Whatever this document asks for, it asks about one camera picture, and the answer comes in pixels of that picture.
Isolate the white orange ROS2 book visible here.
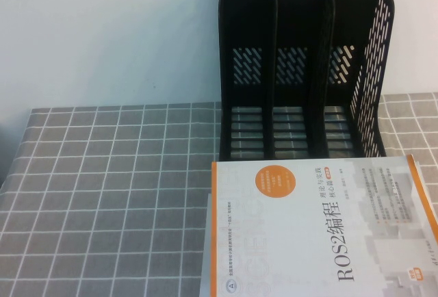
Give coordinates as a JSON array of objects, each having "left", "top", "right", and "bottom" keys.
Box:
[{"left": 209, "top": 154, "right": 438, "bottom": 297}]

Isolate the black plastic book stand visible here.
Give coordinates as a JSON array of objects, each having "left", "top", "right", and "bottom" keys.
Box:
[{"left": 218, "top": 0, "right": 397, "bottom": 163}]

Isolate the white car suspension book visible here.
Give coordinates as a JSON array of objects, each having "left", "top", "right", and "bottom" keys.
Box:
[{"left": 199, "top": 158, "right": 438, "bottom": 297}]

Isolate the grey checked tablecloth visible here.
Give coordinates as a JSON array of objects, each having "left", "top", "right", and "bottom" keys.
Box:
[{"left": 0, "top": 92, "right": 438, "bottom": 297}]

